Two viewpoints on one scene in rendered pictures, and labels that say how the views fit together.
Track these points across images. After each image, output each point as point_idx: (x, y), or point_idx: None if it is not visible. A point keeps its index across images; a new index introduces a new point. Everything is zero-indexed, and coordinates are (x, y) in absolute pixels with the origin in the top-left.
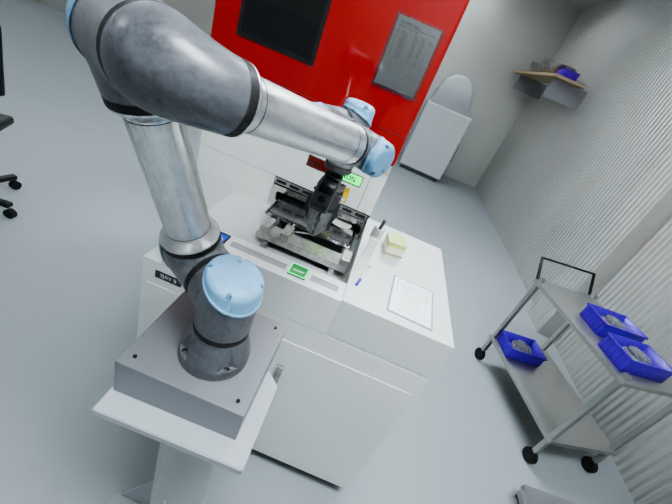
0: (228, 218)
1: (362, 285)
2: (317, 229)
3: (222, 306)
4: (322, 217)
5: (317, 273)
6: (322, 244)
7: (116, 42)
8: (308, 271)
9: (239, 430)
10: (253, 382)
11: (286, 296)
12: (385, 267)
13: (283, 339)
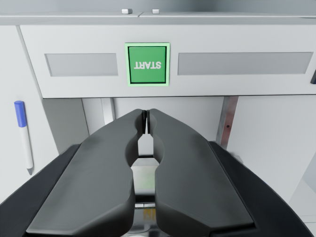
0: (278, 169)
1: (10, 111)
2: (127, 120)
3: None
4: (114, 175)
5: (110, 89)
6: (147, 198)
7: None
8: (127, 77)
9: None
10: None
11: (149, 21)
12: (8, 190)
13: (131, 16)
